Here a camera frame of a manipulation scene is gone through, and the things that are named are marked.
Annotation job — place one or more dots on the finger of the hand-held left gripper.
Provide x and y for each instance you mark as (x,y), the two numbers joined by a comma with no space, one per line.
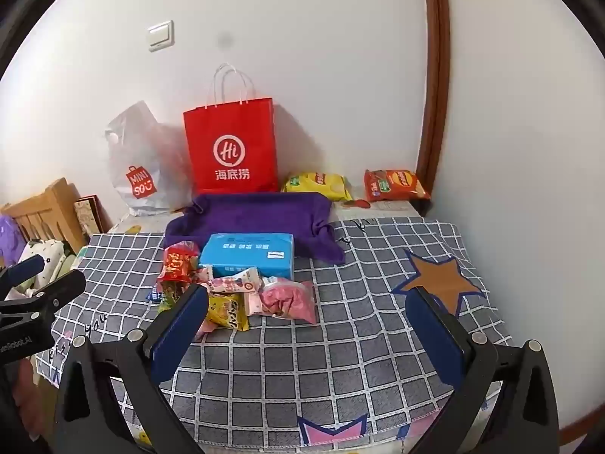
(21,272)
(56,291)

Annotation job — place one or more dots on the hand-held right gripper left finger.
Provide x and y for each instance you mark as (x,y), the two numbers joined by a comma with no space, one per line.
(182,328)

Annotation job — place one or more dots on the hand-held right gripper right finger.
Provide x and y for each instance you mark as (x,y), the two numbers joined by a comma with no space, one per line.
(435,335)

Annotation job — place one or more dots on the green snack packet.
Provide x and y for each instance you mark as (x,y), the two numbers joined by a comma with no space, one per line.
(172,298)

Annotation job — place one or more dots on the blue cookie packet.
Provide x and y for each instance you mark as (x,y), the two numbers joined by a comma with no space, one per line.
(153,294)

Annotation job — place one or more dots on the yellow black-lettered snack packet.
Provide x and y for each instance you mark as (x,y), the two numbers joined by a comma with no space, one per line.
(229,312)

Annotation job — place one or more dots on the red snack packet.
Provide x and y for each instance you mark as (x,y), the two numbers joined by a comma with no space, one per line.
(179,265)

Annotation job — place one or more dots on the long pink bear packet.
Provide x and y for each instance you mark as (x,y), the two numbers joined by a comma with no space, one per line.
(234,281)

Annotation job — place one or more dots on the pale pink peach packet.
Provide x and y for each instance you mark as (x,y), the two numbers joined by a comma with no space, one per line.
(253,302)

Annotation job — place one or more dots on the pink yellow-edged snack packet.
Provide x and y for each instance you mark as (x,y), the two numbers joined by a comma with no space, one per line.
(288,300)

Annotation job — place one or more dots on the purple towel-lined basket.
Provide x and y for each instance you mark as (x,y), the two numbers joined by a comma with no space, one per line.
(255,213)

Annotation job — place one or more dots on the person's left hand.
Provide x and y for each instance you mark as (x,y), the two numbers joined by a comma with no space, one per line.
(26,388)

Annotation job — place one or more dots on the white spotted clothing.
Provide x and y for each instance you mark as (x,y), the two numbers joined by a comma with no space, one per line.
(47,257)

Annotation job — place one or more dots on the purple cloth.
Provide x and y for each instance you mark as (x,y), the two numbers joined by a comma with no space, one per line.
(9,236)

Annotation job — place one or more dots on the wooden headboard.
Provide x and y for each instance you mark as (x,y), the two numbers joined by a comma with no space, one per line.
(47,213)

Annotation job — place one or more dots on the patterned box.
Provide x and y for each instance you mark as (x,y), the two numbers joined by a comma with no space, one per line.
(90,217)

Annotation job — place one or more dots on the blue tissue pack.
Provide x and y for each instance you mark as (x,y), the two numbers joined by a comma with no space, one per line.
(246,250)

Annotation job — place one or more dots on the grey checkered cloth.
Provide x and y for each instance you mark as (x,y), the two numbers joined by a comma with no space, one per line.
(331,364)

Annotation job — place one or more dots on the white plastic bag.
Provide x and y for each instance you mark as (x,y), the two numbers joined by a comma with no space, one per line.
(137,161)

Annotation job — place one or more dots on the orange chip bag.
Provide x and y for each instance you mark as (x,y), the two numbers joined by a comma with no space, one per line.
(397,184)

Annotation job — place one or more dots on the red paper bag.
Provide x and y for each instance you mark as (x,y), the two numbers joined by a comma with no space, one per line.
(231,151)

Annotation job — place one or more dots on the yellow chip bag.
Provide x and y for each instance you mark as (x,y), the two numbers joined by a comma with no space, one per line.
(321,185)

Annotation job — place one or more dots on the brown wooden door frame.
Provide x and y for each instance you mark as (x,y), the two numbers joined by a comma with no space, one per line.
(437,80)

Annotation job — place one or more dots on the white light switch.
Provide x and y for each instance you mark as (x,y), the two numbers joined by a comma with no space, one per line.
(160,36)

